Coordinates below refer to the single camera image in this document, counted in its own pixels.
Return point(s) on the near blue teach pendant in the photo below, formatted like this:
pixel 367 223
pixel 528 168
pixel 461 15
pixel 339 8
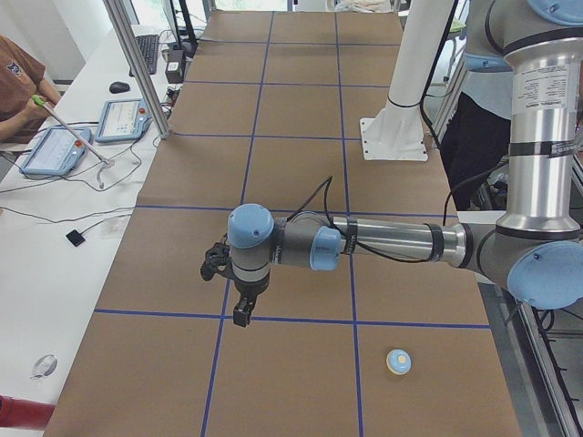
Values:
pixel 56 153

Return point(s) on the black power adapter box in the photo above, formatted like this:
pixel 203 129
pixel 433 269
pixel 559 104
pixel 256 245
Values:
pixel 175 67

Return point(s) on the aluminium frame post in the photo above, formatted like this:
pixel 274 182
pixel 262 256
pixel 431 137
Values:
pixel 123 28

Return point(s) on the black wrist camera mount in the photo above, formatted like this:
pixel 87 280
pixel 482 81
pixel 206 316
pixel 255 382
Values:
pixel 217 261

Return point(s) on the person in dark clothes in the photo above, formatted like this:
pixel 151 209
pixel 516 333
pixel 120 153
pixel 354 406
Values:
pixel 477 136

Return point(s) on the far blue teach pendant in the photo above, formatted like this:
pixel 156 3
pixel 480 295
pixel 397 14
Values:
pixel 123 120

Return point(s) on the clear tape roll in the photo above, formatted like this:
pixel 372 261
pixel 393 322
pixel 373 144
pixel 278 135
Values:
pixel 43 367

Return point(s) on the black monitor stand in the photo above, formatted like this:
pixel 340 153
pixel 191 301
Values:
pixel 182 28

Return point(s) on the blue call bell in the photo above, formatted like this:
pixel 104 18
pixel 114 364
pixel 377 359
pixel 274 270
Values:
pixel 398 361

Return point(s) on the white camera pole stand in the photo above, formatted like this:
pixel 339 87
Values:
pixel 396 133

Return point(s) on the brown paper table cover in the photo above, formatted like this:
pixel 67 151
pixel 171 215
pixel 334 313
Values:
pixel 212 322

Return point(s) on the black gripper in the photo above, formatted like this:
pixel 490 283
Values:
pixel 250 289

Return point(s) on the person in brown shirt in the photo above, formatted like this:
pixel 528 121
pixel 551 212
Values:
pixel 22 76

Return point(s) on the black computer mouse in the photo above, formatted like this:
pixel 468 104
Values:
pixel 118 87

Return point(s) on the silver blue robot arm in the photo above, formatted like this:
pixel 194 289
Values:
pixel 533 250

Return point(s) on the small black square pad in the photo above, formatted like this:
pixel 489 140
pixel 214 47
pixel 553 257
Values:
pixel 75 237

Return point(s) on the green handled reacher stick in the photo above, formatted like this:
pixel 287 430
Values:
pixel 38 100

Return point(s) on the blue teach pendant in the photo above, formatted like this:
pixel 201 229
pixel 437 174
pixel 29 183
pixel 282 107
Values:
pixel 56 153
pixel 123 120

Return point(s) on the black keyboard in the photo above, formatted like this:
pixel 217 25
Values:
pixel 149 49

